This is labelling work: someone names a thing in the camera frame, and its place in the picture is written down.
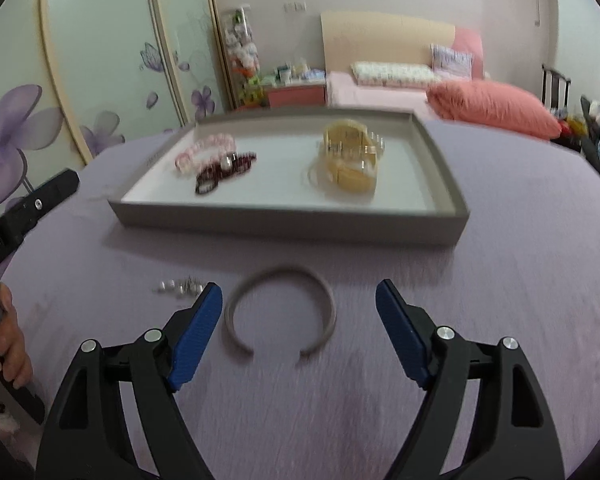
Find long white patterned pillow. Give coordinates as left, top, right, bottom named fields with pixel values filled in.
left=351, top=61, right=443, bottom=88

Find grey cardboard tray box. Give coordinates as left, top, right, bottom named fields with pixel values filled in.
left=108, top=110, right=470, bottom=247

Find dark wooden chair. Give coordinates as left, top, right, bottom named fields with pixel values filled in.
left=541, top=64, right=573, bottom=111

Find floral sliding door wardrobe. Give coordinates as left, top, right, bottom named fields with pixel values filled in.
left=0, top=0, right=231, bottom=211

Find yellow wristwatch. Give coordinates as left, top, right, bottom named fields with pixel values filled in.
left=322, top=119, right=383, bottom=195

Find pink nightstand with clutter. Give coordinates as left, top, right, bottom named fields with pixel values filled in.
left=260, top=60, right=328, bottom=109

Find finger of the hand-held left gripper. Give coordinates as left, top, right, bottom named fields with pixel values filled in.
left=0, top=169, right=81, bottom=238

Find small square patterned pillow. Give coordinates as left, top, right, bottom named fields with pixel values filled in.
left=430, top=44, right=473, bottom=80

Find dark red bead bracelet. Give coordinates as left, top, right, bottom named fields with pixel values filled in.
left=195, top=150, right=258, bottom=196

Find pink bead bracelet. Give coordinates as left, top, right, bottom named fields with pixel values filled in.
left=174, top=132, right=237, bottom=176

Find coral pink pillow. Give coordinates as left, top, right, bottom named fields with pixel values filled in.
left=426, top=80, right=563, bottom=141

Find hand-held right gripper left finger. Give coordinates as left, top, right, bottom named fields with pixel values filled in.
left=35, top=281, right=224, bottom=480

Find beige headboard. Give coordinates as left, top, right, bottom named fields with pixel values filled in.
left=321, top=10, right=456, bottom=78

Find white pearl bracelet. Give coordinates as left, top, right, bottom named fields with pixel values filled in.
left=320, top=130, right=387, bottom=171

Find grey cuff bangle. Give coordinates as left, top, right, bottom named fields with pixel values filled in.
left=223, top=264, right=337, bottom=358

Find pink headboard panel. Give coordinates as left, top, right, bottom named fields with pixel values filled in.
left=452, top=27, right=484, bottom=81

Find pearl earrings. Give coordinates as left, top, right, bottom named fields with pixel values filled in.
left=152, top=274, right=206, bottom=301

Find pink bed sheet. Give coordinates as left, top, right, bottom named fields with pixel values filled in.
left=326, top=71, right=431, bottom=111

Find clear tube of plush toys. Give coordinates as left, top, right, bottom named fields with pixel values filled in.
left=222, top=7, right=272, bottom=109

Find person's left hand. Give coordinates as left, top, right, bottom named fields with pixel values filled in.
left=0, top=282, right=34, bottom=396

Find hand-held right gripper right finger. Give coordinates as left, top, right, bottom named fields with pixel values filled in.
left=375, top=278, right=566, bottom=480

